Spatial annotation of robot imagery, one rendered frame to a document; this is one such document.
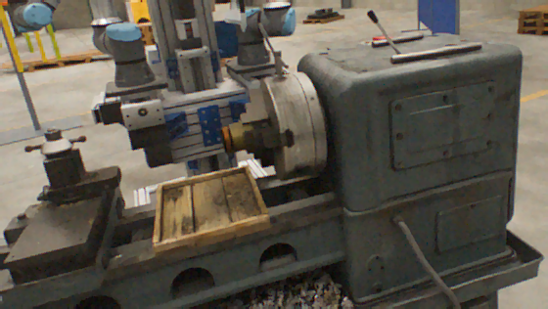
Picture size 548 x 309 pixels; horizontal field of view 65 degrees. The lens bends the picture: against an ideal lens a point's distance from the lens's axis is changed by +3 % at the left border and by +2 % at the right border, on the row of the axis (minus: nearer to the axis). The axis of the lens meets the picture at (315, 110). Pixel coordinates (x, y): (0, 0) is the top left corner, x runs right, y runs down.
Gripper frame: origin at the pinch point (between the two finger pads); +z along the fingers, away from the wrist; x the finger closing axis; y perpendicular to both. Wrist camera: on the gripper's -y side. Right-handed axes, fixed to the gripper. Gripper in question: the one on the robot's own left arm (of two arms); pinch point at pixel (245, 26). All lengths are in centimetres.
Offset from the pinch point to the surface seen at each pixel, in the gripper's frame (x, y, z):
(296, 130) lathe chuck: 15.9, -5.8, 32.7
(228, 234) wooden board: 11, 16, 56
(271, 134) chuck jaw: 13.8, 0.6, 32.5
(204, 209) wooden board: -4, 22, 51
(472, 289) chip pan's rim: 12, -51, 91
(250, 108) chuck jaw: -0.7, 3.2, 24.1
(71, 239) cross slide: 12, 51, 47
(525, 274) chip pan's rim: 12, -71, 92
